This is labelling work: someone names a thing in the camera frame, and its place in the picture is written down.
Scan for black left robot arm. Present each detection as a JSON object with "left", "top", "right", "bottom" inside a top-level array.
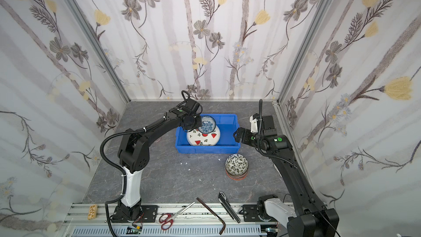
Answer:
[{"left": 99, "top": 98, "right": 203, "bottom": 225}]

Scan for blue plastic bin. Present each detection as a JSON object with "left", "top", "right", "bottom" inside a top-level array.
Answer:
[{"left": 175, "top": 114, "right": 240, "bottom": 154}]

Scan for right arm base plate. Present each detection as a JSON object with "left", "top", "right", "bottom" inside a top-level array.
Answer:
[{"left": 239, "top": 204, "right": 288, "bottom": 222}]

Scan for black speckled bowl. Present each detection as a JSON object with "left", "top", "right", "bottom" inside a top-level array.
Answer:
[{"left": 225, "top": 154, "right": 249, "bottom": 176}]

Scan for white watermelon plate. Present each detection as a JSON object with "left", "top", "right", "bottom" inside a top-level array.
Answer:
[{"left": 186, "top": 126, "right": 221, "bottom": 146}]

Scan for dark bent metal bar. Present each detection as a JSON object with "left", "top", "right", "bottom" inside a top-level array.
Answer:
[{"left": 196, "top": 197, "right": 227, "bottom": 235}]

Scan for blue patterned bowl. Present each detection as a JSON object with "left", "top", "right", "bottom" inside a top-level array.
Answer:
[{"left": 198, "top": 115, "right": 217, "bottom": 134}]

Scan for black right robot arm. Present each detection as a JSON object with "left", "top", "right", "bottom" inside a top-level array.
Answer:
[{"left": 233, "top": 114, "right": 339, "bottom": 237}]

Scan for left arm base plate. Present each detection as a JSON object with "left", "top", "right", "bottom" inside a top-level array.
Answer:
[{"left": 110, "top": 204, "right": 159, "bottom": 223}]

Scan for red rimmed bowl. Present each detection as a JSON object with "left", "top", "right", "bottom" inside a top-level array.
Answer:
[{"left": 226, "top": 171, "right": 248, "bottom": 181}]

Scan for aluminium front rail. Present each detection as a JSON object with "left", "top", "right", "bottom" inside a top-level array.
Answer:
[{"left": 63, "top": 202, "right": 281, "bottom": 226}]

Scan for white slotted cable duct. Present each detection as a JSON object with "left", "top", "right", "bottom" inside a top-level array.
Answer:
[{"left": 68, "top": 225, "right": 267, "bottom": 237}]

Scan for red handled scissors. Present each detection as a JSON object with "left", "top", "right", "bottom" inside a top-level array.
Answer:
[{"left": 159, "top": 201, "right": 196, "bottom": 231}]

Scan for small wooden block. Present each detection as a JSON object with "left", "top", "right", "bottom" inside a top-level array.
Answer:
[{"left": 87, "top": 204, "right": 98, "bottom": 220}]

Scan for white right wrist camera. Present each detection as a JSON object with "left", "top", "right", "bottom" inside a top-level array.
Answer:
[{"left": 250, "top": 113, "right": 260, "bottom": 133}]

